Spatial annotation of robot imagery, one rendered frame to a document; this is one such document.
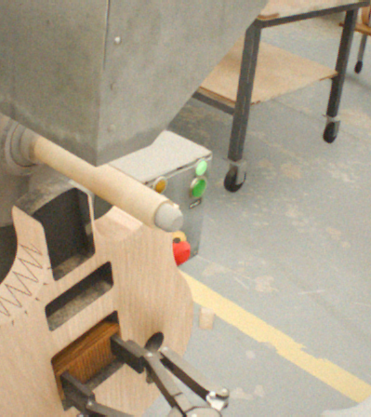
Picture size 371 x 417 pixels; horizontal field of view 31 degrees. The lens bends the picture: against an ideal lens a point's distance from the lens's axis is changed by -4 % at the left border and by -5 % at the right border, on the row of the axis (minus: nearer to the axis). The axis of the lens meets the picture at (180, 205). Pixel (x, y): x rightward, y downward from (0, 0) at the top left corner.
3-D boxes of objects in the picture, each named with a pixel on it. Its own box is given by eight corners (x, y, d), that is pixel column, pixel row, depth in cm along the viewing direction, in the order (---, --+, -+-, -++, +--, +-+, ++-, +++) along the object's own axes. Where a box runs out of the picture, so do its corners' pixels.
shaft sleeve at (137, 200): (29, 154, 73) (44, 128, 73) (46, 163, 76) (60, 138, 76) (145, 225, 64) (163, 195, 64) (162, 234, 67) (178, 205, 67)
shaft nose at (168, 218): (150, 222, 64) (162, 200, 64) (162, 229, 66) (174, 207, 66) (165, 233, 63) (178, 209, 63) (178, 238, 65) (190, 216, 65)
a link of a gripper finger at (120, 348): (139, 358, 73) (143, 355, 73) (95, 326, 76) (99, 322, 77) (139, 374, 74) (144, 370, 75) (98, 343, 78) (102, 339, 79)
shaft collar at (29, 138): (12, 151, 74) (32, 114, 74) (36, 163, 78) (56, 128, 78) (22, 157, 73) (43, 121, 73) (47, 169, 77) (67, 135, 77)
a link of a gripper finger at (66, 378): (98, 409, 71) (92, 412, 70) (55, 374, 74) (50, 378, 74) (94, 393, 69) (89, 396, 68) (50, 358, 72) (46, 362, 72)
